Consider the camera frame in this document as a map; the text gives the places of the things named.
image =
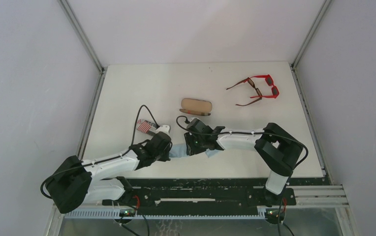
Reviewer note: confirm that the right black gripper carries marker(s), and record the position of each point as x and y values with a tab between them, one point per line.
191	147

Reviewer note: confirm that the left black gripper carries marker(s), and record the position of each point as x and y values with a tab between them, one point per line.
163	149

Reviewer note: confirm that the light blue cleaning cloth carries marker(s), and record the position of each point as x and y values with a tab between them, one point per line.
178	151

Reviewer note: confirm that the brown striped glasses case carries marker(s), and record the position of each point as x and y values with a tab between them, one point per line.
196	107

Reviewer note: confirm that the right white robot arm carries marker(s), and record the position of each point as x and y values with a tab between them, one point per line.
281	152

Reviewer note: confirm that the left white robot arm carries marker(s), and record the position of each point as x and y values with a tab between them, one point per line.
77	182

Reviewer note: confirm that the brown tortoise sunglasses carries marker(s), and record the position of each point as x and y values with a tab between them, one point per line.
253	91

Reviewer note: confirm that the red sunglasses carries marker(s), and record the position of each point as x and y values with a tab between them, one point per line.
270	82

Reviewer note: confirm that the flag print glasses case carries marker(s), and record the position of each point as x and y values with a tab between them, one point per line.
146	127

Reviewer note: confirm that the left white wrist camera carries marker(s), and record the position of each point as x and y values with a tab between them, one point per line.
164	129

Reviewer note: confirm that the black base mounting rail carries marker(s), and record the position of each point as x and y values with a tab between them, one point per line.
232	197

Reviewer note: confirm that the left aluminium frame post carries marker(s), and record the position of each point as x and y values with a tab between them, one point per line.
88	47

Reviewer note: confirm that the aluminium frame post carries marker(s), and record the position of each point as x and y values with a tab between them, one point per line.
88	47
298	82

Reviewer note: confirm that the right aluminium frame post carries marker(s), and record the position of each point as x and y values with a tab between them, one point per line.
298	82

